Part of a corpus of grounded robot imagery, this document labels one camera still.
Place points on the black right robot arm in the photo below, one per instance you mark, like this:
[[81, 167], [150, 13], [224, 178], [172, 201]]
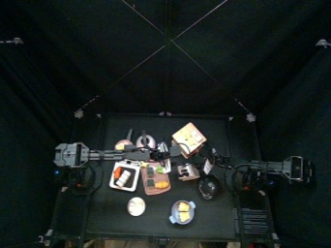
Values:
[[276, 167]]

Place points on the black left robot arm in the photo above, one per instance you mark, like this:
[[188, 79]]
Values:
[[104, 155]]

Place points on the dark seaweed roll block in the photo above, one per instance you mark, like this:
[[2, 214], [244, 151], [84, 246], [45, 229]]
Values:
[[150, 183], [150, 171]]

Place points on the white egg sushi block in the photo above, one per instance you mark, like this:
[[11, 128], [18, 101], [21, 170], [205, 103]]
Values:
[[125, 178]]

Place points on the orange salmon sushi block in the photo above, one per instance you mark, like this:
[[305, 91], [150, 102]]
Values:
[[117, 172]]

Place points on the wooden toy box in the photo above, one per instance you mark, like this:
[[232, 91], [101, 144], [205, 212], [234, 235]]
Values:
[[189, 139]]

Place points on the green toy vegetable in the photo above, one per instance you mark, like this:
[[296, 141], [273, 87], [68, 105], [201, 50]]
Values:
[[160, 169]]

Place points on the pink toy toaster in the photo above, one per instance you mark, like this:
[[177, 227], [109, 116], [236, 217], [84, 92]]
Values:
[[189, 172]]

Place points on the black toy frying pan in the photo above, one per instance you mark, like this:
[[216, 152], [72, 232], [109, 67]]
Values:
[[210, 186]]

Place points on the pink cutting board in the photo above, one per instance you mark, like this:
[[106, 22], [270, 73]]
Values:
[[156, 181]]

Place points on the pink toy ladle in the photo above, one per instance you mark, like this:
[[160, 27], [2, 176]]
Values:
[[124, 143]]

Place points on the yellow toy croissant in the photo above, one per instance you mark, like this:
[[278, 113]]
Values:
[[162, 184]]

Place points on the white rectangular sushi tray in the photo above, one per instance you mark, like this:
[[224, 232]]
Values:
[[126, 176]]

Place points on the yellow toy food in pot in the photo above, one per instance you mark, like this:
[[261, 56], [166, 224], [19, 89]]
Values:
[[184, 211]]

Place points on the blue toy pot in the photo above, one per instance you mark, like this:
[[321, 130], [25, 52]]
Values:
[[184, 211]]

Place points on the white round bowl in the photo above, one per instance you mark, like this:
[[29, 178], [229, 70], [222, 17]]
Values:
[[137, 206]]

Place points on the metal frame corner bracket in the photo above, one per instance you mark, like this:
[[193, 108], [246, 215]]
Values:
[[78, 113], [252, 117], [165, 113], [322, 42], [17, 41]]

